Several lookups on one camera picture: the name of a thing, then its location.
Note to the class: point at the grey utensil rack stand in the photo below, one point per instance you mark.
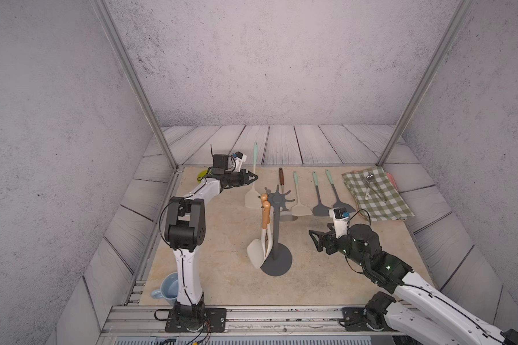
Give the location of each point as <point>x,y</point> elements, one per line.
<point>279,261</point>

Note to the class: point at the right frame post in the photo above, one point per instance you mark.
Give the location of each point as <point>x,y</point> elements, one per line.
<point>461,14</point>

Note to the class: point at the grey spoon mint handle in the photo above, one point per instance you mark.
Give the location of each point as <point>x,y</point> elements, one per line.
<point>320,209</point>

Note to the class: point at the cream spatula mint handle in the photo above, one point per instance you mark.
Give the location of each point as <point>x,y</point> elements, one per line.
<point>252,197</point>
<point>299,209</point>

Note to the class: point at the green plastic bowl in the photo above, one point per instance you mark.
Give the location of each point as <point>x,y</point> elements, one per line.
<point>203,174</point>

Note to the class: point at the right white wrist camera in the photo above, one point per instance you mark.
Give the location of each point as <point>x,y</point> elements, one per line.
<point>340,217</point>

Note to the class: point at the light blue cup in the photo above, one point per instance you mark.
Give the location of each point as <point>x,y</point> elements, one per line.
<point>168,289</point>

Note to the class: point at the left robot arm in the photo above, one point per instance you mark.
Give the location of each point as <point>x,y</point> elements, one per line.
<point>183,226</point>

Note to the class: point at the left frame post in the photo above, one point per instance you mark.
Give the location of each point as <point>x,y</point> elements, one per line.
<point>115,40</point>

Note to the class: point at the pink board under cloth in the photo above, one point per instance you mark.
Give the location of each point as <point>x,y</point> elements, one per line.
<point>393,181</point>

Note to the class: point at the grey ladle brown handle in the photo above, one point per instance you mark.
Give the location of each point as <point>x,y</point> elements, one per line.
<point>286,214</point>

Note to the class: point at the grey spatula mint handle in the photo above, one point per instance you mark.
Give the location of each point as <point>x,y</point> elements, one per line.
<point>338,203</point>

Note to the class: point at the cream turner wooden handle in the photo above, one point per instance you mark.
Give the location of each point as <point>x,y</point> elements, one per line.
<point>255,253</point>

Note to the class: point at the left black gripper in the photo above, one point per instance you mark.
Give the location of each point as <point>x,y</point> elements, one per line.
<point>243,179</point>

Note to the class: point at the metal spoon on cloth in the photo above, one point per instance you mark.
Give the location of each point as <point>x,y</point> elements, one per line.
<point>369,181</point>

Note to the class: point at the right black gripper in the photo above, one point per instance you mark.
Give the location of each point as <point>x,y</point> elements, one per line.
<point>324,236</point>

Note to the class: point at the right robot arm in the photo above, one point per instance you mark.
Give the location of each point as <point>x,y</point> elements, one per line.
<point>406,302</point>

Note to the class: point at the green checkered cloth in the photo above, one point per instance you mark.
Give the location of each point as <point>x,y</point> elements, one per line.
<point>388,205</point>

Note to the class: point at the frame post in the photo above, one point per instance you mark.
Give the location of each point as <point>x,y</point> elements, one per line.
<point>115,40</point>
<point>461,14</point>

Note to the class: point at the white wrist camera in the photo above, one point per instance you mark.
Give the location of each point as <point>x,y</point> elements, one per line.
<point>238,159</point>
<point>340,217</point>

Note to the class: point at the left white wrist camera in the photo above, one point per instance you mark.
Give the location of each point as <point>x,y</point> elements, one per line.
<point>238,159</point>

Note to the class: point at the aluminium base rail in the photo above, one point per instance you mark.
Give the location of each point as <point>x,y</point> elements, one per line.
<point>274,325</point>

